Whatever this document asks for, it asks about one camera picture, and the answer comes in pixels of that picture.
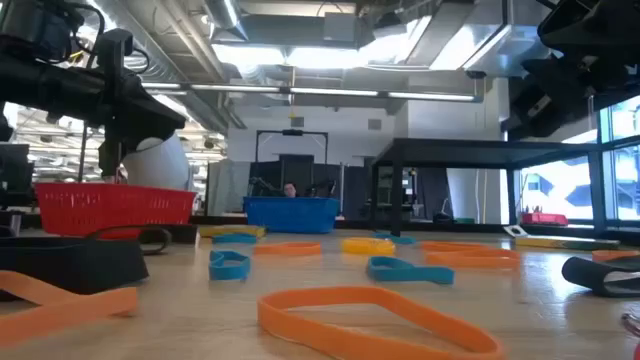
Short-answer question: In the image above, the long ceiling tube light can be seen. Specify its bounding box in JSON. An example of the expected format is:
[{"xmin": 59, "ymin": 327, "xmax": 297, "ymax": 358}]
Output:
[{"xmin": 142, "ymin": 82, "xmax": 477, "ymax": 103}]

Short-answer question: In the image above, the red plastic bin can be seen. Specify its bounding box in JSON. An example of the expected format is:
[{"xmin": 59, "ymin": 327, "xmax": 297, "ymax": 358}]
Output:
[{"xmin": 521, "ymin": 211, "xmax": 570, "ymax": 227}]

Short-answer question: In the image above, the orange rubber band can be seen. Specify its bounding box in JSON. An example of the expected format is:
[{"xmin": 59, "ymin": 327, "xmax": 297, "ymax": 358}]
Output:
[
  {"xmin": 0, "ymin": 269, "xmax": 139, "ymax": 349},
  {"xmin": 424, "ymin": 248, "xmax": 522, "ymax": 270},
  {"xmin": 253, "ymin": 241, "xmax": 323, "ymax": 257},
  {"xmin": 591, "ymin": 249, "xmax": 640, "ymax": 265},
  {"xmin": 421, "ymin": 240, "xmax": 494, "ymax": 253},
  {"xmin": 256, "ymin": 285, "xmax": 506, "ymax": 360}
]

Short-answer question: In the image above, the yellow spiral wrist coil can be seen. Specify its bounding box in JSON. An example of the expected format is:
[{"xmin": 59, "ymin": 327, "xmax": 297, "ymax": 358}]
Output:
[{"xmin": 341, "ymin": 236, "xmax": 397, "ymax": 257}]

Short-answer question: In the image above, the red plastic basket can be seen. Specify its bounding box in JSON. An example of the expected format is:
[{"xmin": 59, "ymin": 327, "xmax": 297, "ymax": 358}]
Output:
[{"xmin": 34, "ymin": 182, "xmax": 197, "ymax": 239}]

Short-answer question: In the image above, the black binder clip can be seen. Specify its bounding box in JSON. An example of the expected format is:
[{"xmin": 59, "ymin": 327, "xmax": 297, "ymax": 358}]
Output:
[
  {"xmin": 0, "ymin": 236, "xmax": 150, "ymax": 303},
  {"xmin": 561, "ymin": 255, "xmax": 640, "ymax": 300}
]

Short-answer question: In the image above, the black robot station frame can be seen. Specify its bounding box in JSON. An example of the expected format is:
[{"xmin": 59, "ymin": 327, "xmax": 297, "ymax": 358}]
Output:
[{"xmin": 254, "ymin": 128, "xmax": 330, "ymax": 166}]

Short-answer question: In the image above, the grey partition panel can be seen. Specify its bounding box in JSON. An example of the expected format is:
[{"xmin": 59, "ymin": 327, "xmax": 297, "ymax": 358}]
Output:
[{"xmin": 206, "ymin": 159, "xmax": 251, "ymax": 217}]

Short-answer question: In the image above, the blue plastic basket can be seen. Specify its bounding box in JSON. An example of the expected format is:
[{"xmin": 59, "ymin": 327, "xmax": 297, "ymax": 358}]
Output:
[{"xmin": 243, "ymin": 195, "xmax": 341, "ymax": 235}]

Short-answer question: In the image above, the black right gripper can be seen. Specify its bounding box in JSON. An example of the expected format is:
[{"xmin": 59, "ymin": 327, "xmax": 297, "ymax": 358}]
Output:
[{"xmin": 509, "ymin": 49, "xmax": 640, "ymax": 141}]

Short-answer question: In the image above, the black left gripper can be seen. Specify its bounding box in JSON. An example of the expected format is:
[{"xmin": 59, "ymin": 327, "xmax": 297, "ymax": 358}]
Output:
[{"xmin": 94, "ymin": 28, "xmax": 187, "ymax": 179}]

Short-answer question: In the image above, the silver ventilation duct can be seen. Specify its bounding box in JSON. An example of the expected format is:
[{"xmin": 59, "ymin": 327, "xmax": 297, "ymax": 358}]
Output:
[{"xmin": 357, "ymin": 0, "xmax": 541, "ymax": 79}]

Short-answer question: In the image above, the yellow green crayon box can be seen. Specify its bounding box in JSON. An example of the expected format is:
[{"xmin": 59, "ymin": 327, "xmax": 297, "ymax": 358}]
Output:
[{"xmin": 503, "ymin": 224, "xmax": 621, "ymax": 251}]

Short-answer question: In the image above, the black mesh metal shelf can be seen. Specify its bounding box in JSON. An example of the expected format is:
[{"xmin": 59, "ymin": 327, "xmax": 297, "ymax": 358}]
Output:
[{"xmin": 370, "ymin": 137, "xmax": 609, "ymax": 237}]

